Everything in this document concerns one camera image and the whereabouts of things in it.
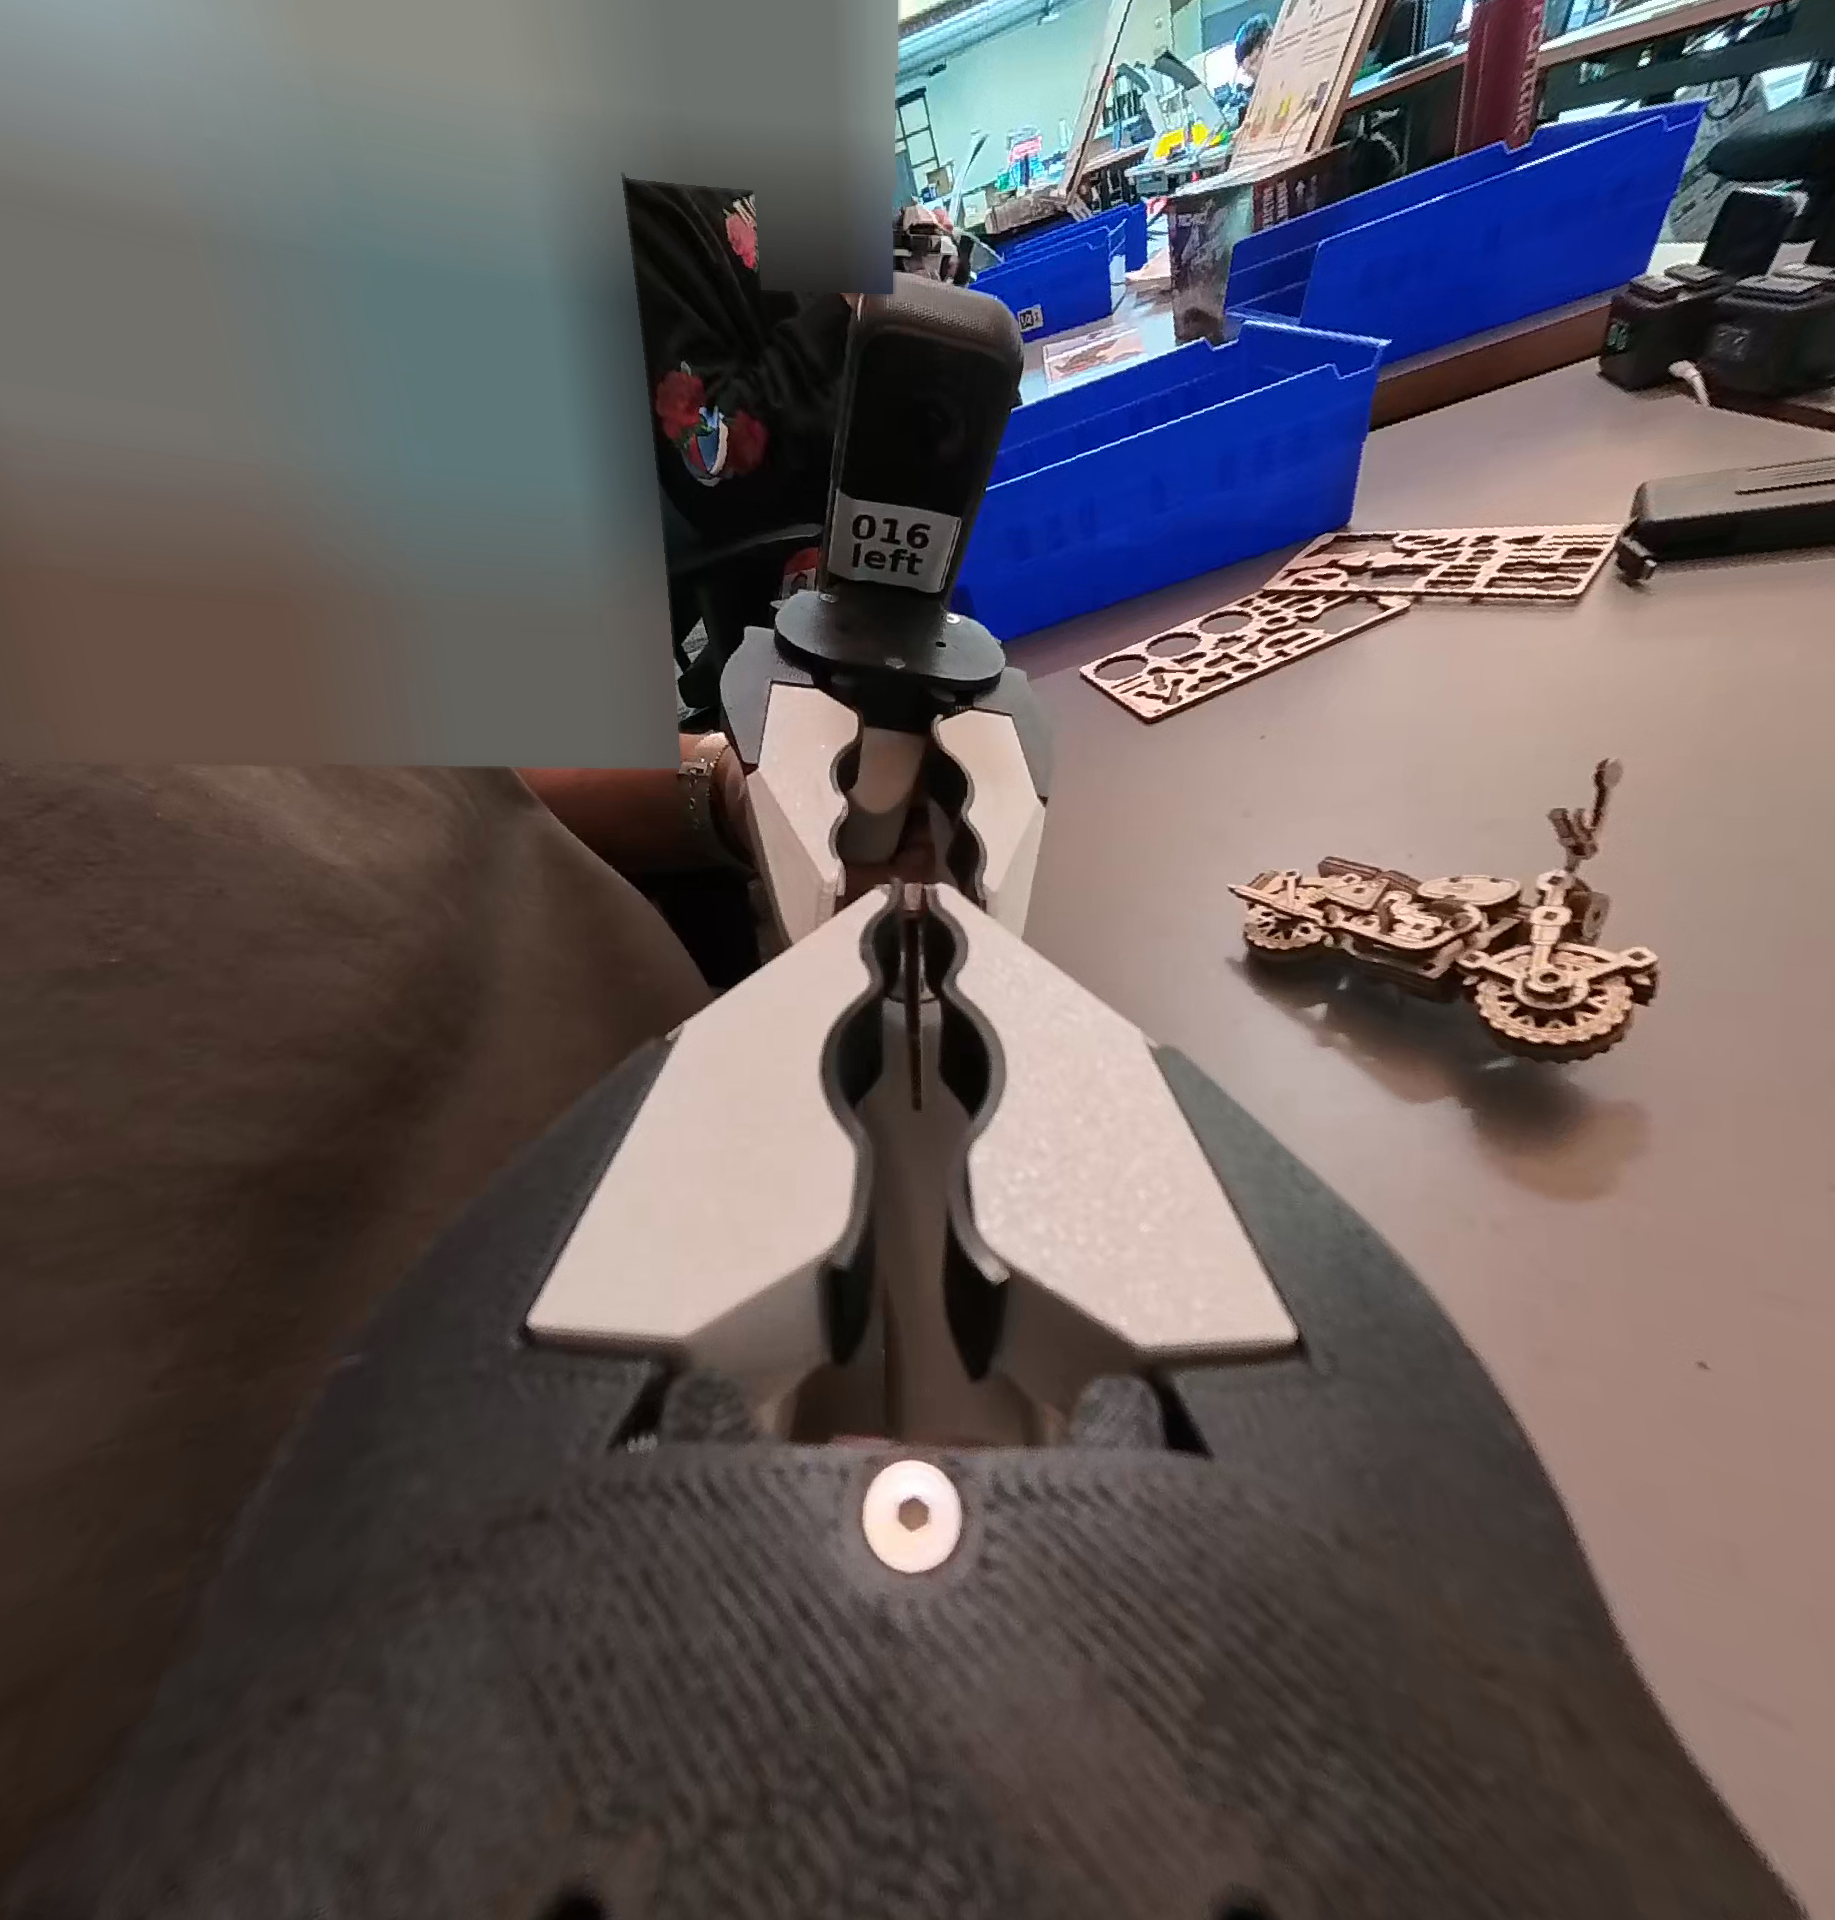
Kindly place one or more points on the long blue plastic bin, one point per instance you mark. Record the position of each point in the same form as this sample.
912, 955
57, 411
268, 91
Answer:
1457, 241

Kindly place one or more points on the slotted wooden puzzle sheet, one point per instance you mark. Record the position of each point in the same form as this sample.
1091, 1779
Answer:
1248, 646

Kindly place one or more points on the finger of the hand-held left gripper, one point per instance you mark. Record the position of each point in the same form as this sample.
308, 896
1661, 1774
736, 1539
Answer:
799, 811
1009, 811

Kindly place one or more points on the person's left forearm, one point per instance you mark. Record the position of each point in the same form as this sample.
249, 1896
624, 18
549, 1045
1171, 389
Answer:
603, 816

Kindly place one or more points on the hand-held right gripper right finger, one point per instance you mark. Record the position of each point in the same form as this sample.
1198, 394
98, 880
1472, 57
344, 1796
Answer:
1129, 1200

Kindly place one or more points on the person's left hand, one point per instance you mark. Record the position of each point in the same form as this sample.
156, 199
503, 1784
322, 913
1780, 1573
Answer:
734, 826

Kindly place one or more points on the dark red pillar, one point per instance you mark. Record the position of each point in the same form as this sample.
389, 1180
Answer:
1501, 68

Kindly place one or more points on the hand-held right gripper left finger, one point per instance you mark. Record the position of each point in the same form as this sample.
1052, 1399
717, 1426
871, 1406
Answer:
678, 1200

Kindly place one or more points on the black flat device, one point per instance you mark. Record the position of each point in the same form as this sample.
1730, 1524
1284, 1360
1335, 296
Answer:
1751, 507

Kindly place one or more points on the small dark printed box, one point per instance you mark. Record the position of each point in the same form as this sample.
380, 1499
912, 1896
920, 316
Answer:
1205, 263

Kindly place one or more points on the wooden gear wheel model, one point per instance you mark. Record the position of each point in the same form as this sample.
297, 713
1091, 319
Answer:
1561, 975

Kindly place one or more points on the grey desk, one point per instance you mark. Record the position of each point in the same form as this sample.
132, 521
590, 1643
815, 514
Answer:
1457, 1351

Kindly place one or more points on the black battery charger dock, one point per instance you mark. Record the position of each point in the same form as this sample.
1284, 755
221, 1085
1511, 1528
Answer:
1742, 321

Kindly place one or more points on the tan printed product box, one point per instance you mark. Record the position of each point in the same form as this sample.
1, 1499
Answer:
1300, 75

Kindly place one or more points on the thin wooden strip piece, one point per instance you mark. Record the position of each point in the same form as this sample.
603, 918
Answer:
914, 1021

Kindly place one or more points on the large emptied wooden puzzle sheet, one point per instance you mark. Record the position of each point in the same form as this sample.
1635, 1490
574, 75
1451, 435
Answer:
1457, 561

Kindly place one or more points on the dark wristwatch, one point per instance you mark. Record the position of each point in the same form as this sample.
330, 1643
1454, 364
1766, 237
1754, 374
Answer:
695, 801

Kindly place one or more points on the small blue plastic bin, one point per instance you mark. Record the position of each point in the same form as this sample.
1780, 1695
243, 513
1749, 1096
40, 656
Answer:
1068, 263

